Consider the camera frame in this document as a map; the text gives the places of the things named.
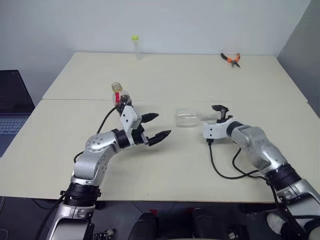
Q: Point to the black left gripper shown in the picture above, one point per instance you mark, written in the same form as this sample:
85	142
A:
139	136

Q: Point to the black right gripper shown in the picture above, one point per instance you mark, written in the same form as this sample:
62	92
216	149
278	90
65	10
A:
226	119

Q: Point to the clear plastic bottle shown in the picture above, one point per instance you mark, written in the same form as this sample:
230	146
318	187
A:
186	118

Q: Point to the clear cola bottle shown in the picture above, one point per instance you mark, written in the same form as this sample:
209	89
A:
120	93

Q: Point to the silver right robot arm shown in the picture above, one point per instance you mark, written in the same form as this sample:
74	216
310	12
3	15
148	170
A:
260	147

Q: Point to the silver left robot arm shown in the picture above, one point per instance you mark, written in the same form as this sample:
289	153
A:
95	155

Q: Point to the orange black pliers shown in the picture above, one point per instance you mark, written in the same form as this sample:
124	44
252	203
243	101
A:
233	61

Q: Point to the clear tube with yellow cap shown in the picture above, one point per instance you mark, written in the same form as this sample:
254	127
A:
138	48

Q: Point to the dark rounded shape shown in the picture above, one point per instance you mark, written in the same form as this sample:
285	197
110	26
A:
206	223
145	226

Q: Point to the small black white device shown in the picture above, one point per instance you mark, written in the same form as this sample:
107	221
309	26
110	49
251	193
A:
103	235
237	232

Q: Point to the white rounded object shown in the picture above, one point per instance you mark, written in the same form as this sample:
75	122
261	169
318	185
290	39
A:
275	222

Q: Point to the dark laptop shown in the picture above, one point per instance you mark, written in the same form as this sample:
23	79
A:
12	97

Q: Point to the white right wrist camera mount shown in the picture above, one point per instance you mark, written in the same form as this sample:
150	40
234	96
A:
213	130

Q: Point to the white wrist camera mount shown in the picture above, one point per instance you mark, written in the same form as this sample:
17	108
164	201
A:
128	120
213	130

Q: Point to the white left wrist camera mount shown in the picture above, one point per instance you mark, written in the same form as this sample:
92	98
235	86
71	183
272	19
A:
128	120

